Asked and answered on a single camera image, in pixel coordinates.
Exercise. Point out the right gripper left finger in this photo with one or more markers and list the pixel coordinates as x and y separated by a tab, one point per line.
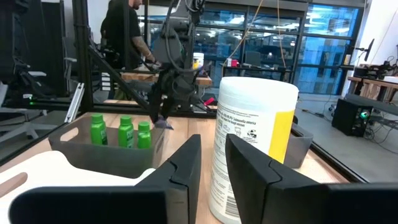
177	193

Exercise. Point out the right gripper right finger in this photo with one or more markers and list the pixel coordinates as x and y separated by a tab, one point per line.
264	199

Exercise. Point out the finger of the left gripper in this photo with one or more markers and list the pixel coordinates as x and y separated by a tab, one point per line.
155	105
167	107

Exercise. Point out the dark blue travel tube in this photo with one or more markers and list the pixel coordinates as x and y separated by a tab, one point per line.
164	125

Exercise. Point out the white plastic bin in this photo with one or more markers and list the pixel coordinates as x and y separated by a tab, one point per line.
46	174

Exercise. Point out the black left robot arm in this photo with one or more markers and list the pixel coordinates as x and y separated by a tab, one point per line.
168	46

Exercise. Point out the wooden workbench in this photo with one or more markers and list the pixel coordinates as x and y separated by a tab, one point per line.
202	81
373	88

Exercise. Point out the white wipes canister yellow label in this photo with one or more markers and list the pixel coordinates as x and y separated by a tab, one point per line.
248	109
198	60

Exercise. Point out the smoky grey plastic bin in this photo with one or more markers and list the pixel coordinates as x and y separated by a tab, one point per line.
298	146
102	158

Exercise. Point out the person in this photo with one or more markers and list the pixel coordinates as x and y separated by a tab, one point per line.
121	31

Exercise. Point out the silver aluminium bar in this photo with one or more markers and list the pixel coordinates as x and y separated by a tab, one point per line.
74	102

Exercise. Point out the black computer tower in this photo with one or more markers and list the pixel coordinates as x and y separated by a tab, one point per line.
348	118

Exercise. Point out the grey office chair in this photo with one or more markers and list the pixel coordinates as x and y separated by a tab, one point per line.
18	124

